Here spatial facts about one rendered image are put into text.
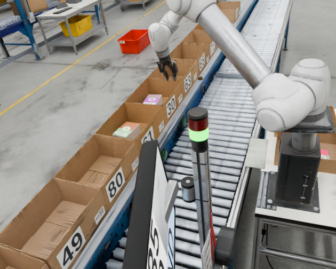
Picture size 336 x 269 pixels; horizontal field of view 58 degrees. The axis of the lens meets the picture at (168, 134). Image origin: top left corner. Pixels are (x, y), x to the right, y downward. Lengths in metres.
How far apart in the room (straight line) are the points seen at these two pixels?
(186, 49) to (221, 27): 1.84
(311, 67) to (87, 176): 1.29
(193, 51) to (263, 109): 1.98
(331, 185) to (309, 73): 0.78
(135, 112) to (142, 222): 1.56
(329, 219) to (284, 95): 0.77
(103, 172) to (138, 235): 1.22
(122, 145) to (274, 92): 0.97
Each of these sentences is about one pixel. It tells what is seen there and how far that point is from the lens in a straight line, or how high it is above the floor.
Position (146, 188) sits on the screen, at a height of 1.55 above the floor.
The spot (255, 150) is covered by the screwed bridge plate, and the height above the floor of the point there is 0.75.
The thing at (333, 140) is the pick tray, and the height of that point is 0.79.
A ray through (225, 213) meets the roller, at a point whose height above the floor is 0.74.
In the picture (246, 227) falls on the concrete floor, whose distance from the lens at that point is 2.59.
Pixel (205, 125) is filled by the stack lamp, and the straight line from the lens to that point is 0.75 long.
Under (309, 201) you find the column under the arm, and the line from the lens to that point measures 1.77.
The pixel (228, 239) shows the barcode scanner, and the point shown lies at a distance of 1.18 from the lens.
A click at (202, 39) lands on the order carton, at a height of 0.95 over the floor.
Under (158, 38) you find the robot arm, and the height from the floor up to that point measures 1.49.
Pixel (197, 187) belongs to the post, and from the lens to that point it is 0.89.
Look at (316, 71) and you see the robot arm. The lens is 1.37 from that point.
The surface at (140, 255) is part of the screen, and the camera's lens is 0.61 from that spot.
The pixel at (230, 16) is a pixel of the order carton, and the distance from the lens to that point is 4.16.
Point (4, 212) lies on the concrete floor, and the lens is 3.33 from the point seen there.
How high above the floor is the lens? 2.05
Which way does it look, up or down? 35 degrees down
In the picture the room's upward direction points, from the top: 8 degrees counter-clockwise
